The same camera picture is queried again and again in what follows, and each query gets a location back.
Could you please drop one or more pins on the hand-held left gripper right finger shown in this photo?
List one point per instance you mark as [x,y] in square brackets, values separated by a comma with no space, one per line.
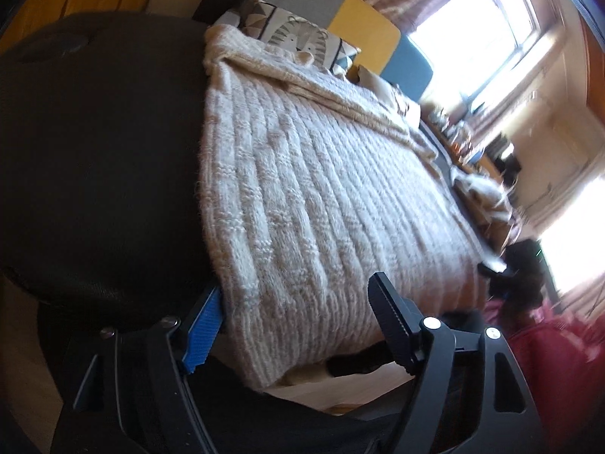
[394,326]

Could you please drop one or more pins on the window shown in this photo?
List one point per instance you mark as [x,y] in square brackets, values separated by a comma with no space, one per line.
[477,33]

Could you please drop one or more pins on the red cloth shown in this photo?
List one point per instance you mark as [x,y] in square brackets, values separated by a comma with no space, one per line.
[562,364]

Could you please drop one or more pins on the grey yellow blue sofa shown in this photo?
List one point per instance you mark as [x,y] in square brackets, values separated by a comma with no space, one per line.
[364,23]

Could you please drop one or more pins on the deer print pillow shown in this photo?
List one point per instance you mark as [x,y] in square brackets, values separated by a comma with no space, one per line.
[383,87]

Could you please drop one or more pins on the cream knit sweater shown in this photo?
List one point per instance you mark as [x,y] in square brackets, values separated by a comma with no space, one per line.
[307,208]

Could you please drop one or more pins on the group of bottles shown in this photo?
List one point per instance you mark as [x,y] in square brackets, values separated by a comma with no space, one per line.
[449,132]

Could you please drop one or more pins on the tiger print pillow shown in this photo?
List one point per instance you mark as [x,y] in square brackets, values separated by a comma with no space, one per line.
[302,38]

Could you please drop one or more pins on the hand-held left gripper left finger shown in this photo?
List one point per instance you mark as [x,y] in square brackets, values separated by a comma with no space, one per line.
[203,335]

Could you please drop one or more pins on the wooden side table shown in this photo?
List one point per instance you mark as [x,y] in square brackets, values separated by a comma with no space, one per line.
[491,175]

